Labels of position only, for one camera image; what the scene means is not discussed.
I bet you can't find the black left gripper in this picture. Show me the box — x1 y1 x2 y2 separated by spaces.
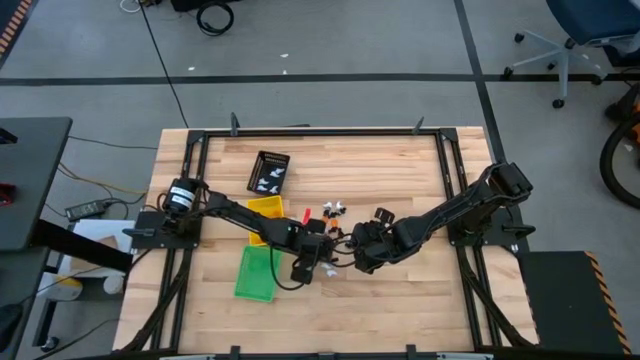
286 218 336 287

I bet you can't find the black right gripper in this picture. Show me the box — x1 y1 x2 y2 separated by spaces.
349 206 402 276

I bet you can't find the green plastic basket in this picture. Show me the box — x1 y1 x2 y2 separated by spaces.
233 244 284 304

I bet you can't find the yellow plastic basket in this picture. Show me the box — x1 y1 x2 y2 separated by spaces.
246 194 286 248

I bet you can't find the black plastic basket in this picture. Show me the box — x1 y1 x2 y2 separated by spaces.
245 150 292 197

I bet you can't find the black hazard-striped platform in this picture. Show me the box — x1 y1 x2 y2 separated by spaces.
516 249 634 357

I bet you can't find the white cardboard box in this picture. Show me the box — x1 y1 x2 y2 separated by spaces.
69 218 137 279

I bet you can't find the black power adapter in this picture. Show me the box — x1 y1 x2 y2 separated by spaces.
64 199 109 223

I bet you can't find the black desk crossbar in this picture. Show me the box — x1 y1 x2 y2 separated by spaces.
30 218 135 275

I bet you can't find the orange black shop vacuum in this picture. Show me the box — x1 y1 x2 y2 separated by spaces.
603 82 640 147

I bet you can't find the black desk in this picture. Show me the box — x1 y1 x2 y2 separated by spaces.
0 116 74 252

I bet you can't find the blue office chair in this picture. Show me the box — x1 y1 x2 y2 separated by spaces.
501 0 640 110

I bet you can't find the hazard-striped floor mat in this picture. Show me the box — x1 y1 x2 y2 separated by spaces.
0 0 34 57

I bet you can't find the black aluminium table frame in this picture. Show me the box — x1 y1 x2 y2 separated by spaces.
113 111 540 360

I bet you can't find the black floor cable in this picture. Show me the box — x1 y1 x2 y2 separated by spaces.
137 0 190 129

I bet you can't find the black vacuum hose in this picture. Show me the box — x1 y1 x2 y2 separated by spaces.
598 113 640 211

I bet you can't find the black coiled cable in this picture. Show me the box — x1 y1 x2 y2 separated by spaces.
195 0 236 38

